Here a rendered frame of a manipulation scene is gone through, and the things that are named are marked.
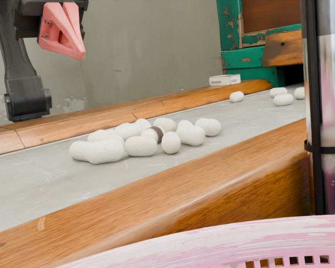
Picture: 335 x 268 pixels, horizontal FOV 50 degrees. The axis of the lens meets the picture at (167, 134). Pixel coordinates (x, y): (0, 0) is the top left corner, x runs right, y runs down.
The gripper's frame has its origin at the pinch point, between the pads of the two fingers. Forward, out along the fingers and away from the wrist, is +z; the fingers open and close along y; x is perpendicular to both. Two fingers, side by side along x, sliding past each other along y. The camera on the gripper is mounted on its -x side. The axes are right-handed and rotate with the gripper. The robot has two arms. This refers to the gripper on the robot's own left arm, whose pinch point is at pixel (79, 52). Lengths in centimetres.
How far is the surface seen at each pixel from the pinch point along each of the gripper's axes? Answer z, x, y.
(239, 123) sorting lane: 18.9, -1.2, 12.6
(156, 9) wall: -109, 57, 118
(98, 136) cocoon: 14.0, 0.5, -5.1
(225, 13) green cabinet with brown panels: -17, 5, 50
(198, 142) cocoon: 21.4, -4.1, 1.0
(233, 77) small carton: 0.7, 9.3, 38.2
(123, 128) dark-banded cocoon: 13.2, 1.2, -1.1
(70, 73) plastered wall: -153, 133, 101
